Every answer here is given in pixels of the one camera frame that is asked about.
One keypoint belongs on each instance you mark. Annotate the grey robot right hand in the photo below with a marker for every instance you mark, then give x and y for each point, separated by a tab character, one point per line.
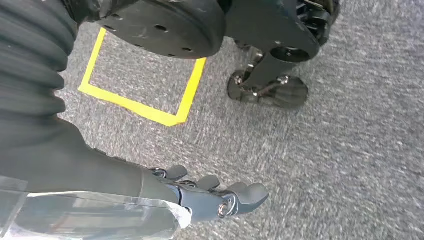
82	179

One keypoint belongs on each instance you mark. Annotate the yellow floor tape square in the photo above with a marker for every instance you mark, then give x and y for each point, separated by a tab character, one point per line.
132	107

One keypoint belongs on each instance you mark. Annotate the black base caster wheel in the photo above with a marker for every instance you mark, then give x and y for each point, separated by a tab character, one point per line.
285	94

